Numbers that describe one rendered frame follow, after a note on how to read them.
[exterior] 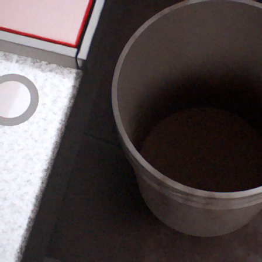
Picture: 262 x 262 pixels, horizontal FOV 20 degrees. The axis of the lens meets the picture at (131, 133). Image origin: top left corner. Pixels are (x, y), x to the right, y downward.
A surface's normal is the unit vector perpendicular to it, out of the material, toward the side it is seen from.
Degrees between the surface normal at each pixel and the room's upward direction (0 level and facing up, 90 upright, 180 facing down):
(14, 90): 0
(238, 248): 0
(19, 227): 0
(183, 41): 87
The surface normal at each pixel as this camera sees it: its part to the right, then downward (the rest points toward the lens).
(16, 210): -0.04, -0.33
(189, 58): 0.22, 0.89
